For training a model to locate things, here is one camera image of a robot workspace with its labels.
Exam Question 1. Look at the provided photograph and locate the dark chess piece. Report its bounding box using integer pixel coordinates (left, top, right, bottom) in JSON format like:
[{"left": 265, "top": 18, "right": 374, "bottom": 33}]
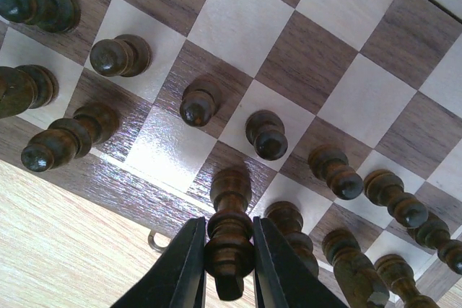
[
  {"left": 375, "top": 254, "right": 439, "bottom": 308},
  {"left": 308, "top": 144, "right": 364, "bottom": 201},
  {"left": 407, "top": 211, "right": 461, "bottom": 275},
  {"left": 364, "top": 169, "right": 429, "bottom": 229},
  {"left": 322, "top": 229, "right": 389, "bottom": 307},
  {"left": 245, "top": 110, "right": 288, "bottom": 161},
  {"left": 264, "top": 201, "right": 319, "bottom": 278}
]

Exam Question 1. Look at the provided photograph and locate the metal board clasp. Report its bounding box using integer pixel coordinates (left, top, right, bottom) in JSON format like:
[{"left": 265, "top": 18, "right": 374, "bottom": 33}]
[{"left": 147, "top": 230, "right": 170, "bottom": 253}]

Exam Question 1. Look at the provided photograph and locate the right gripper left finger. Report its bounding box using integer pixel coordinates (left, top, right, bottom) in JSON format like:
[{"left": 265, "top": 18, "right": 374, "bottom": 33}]
[{"left": 115, "top": 217, "right": 206, "bottom": 308}]

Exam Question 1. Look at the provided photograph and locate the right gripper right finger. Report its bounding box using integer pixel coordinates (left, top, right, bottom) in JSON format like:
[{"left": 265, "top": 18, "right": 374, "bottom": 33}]
[{"left": 253, "top": 216, "right": 346, "bottom": 308}]

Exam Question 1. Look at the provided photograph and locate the wooden chess board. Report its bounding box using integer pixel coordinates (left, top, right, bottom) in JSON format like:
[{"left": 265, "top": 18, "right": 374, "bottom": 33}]
[{"left": 1, "top": 0, "right": 461, "bottom": 307}]

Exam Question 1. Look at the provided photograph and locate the dark queen piece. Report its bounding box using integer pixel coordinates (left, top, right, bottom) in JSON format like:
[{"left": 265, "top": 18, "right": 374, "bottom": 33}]
[{"left": 204, "top": 169, "right": 255, "bottom": 302}]

